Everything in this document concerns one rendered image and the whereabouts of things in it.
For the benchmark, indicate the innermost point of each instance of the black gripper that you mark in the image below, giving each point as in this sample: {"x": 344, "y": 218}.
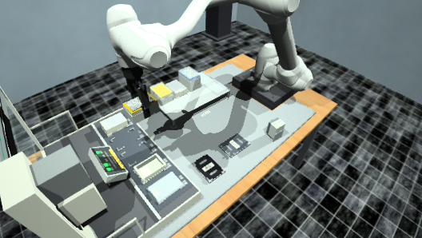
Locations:
{"x": 133, "y": 80}

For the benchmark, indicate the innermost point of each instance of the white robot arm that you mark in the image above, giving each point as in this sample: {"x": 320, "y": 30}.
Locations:
{"x": 150, "y": 46}

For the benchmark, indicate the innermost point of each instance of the white ready key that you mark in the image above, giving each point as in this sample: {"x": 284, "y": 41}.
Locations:
{"x": 275, "y": 129}

